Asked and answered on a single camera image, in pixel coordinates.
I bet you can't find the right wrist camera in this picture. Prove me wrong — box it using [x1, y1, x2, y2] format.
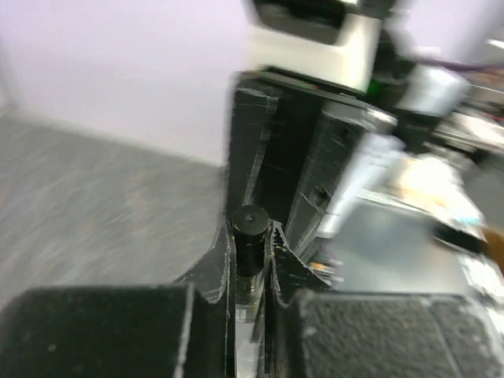
[243, 1, 395, 92]

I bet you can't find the black nail polish cap brush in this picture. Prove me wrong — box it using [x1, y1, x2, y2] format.
[232, 205, 269, 306]

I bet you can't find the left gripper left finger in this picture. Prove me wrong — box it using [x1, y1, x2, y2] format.
[1, 223, 236, 377]

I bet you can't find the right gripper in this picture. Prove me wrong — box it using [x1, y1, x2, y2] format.
[226, 68, 377, 252]

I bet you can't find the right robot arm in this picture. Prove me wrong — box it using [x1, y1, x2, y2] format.
[224, 1, 467, 254]

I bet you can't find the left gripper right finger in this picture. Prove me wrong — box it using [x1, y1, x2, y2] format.
[264, 225, 503, 377]

